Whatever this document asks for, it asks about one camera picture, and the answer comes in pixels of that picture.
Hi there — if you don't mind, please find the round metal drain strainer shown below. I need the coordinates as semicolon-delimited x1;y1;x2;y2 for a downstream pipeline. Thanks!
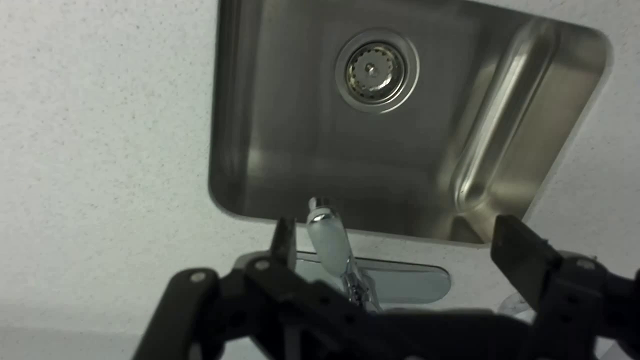
333;26;424;119

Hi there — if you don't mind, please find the chrome sink faucet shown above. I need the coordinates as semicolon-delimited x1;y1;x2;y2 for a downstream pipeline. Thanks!
232;195;454;314

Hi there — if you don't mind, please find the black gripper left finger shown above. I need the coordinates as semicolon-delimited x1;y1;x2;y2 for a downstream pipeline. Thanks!
130;217;367;360

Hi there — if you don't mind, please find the stainless steel sink basin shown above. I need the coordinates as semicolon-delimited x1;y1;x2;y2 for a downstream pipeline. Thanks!
207;0;615;248

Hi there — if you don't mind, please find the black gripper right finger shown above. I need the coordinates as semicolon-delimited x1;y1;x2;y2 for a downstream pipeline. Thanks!
488;212;640;360

